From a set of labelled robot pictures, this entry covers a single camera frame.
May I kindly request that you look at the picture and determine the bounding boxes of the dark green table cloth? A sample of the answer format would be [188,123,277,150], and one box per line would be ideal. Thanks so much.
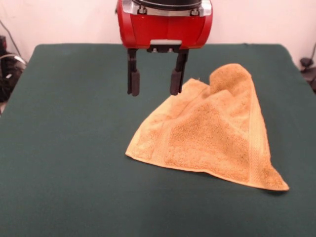
[0,43,316,237]

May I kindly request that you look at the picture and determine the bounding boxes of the black floor device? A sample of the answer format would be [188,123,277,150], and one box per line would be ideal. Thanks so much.
[300,57,316,93]

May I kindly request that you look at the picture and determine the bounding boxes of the black equipment pile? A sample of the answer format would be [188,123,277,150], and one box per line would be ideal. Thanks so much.
[0,36,27,102]

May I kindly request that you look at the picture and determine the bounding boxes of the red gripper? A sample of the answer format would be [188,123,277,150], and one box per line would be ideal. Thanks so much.
[116,0,214,97]

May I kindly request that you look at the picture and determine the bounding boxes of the tan terry towel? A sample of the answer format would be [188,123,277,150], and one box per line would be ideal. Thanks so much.
[125,63,290,192]

